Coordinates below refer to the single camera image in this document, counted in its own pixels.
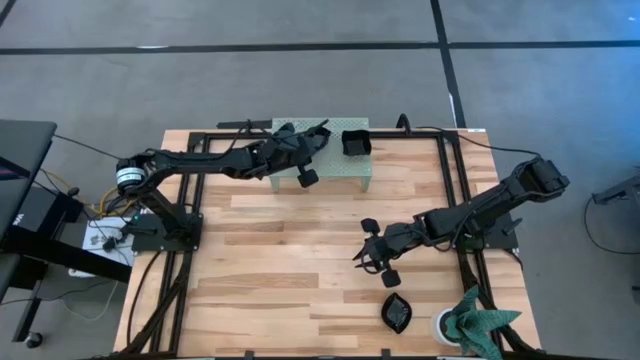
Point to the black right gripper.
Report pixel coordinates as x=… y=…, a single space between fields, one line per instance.
x=395 y=245

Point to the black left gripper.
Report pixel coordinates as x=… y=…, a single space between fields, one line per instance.
x=290 y=152

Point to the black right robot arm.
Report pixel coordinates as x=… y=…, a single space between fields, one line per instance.
x=500 y=197

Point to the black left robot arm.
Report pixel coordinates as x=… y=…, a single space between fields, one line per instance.
x=200 y=161

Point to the green perforated metal shelf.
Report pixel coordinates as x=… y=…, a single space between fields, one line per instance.
x=345 y=167

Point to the black flat bar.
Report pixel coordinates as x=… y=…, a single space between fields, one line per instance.
x=235 y=124

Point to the white plant pot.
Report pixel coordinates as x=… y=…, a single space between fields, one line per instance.
x=437 y=327

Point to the green artificial plant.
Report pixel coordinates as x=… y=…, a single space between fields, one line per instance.
x=472 y=320

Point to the white power strip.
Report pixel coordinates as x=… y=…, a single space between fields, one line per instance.
x=95 y=239

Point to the dark metal stand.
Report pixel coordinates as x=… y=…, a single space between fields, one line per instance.
x=620 y=190

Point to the black desk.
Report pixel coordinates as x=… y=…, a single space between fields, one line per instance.
x=25 y=150

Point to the black caster wheel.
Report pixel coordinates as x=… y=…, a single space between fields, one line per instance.
x=33 y=340

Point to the black frame bracket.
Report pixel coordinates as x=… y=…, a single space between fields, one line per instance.
x=385 y=354
x=248 y=354

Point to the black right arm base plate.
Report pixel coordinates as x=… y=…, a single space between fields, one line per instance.
x=505 y=242

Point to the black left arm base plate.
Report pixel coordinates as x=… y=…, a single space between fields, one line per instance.
x=150 y=242

